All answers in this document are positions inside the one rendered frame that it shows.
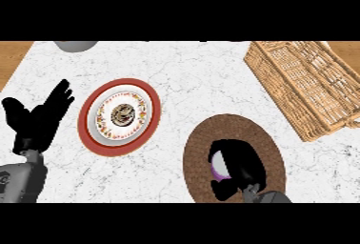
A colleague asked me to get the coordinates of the tan wicker basket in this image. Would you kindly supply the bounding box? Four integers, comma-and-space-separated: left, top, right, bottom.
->
241, 41, 360, 143

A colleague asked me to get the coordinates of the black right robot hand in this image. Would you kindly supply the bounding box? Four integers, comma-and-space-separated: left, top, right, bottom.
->
206, 138, 268, 202

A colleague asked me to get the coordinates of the brown round woven placemat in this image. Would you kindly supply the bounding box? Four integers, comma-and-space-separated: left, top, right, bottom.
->
181, 113, 286, 204

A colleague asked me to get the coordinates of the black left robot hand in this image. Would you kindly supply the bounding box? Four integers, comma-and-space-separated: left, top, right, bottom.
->
0, 78, 75, 156

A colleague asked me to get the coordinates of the grey round bowl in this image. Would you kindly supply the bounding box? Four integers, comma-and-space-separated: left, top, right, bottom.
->
51, 41, 100, 53

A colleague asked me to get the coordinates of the purple can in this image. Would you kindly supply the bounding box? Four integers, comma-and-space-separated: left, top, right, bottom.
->
209, 150, 233, 183

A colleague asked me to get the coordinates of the red rimmed patterned plate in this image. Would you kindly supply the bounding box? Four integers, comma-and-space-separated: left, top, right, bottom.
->
75, 77, 163, 158

